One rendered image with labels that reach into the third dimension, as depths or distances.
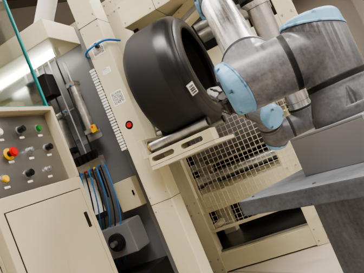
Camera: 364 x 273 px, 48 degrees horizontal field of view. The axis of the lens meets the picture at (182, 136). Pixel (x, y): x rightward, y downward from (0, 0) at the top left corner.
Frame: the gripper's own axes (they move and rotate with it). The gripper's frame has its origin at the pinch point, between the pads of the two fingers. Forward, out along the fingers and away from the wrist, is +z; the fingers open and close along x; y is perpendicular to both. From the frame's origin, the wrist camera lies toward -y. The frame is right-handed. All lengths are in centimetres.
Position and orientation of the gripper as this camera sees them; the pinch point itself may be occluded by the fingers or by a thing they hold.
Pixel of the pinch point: (208, 89)
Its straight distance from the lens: 177.7
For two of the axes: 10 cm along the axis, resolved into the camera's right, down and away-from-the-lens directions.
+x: 7.1, -6.4, 3.0
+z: -6.0, -3.2, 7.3
